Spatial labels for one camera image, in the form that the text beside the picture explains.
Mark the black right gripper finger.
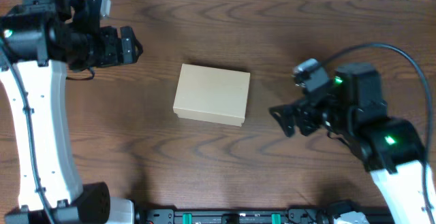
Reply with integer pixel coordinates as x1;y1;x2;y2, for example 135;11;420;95
274;110;295;138
269;104;299;116

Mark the cardboard box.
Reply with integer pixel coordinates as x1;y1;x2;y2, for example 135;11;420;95
173;63;251;127

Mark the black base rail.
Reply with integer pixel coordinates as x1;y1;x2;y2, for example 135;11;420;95
134;207;394;224

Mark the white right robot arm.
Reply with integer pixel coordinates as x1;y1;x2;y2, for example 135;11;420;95
269;63;435;223

